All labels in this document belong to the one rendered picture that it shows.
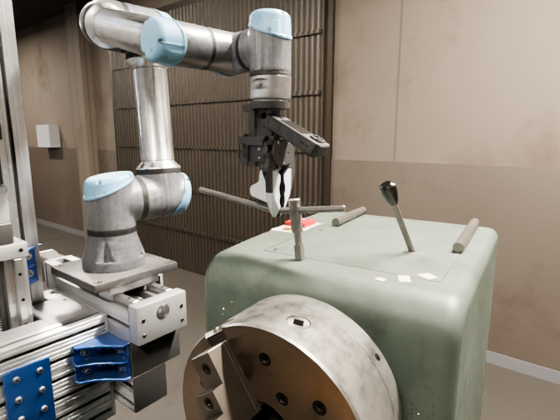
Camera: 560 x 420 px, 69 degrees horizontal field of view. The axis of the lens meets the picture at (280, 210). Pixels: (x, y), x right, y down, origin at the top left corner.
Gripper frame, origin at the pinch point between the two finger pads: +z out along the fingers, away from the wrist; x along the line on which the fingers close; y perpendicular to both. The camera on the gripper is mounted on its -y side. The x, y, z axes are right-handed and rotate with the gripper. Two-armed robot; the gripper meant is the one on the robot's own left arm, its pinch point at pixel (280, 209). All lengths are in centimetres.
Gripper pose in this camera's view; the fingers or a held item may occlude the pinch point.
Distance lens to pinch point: 77.4
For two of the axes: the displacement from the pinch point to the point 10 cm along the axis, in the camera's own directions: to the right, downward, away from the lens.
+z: 0.0, 9.8, 1.8
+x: -5.3, 1.5, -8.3
